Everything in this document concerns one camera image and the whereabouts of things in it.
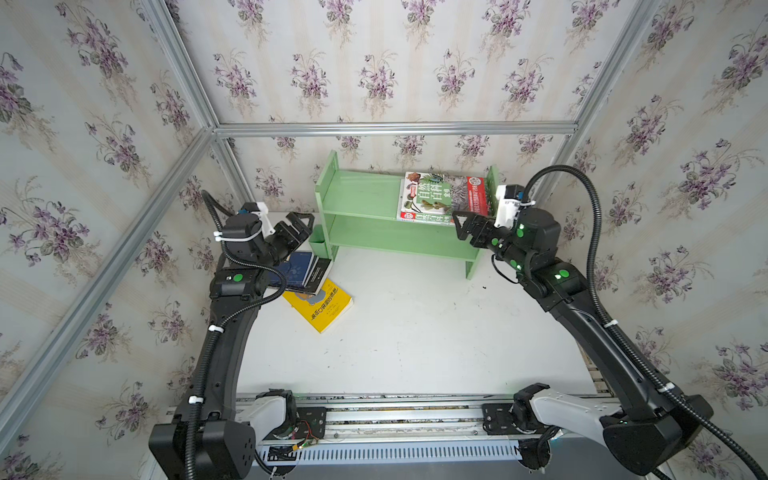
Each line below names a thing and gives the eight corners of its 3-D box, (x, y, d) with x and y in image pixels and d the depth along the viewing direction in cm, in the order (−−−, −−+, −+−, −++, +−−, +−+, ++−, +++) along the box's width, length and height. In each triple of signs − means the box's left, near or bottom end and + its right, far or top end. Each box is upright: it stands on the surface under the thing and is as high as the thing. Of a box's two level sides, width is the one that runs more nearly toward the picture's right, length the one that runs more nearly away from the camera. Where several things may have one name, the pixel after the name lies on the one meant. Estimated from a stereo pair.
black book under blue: (293, 293, 99) (290, 287, 96) (311, 260, 108) (309, 253, 104) (317, 299, 98) (315, 293, 94) (333, 265, 106) (331, 258, 103)
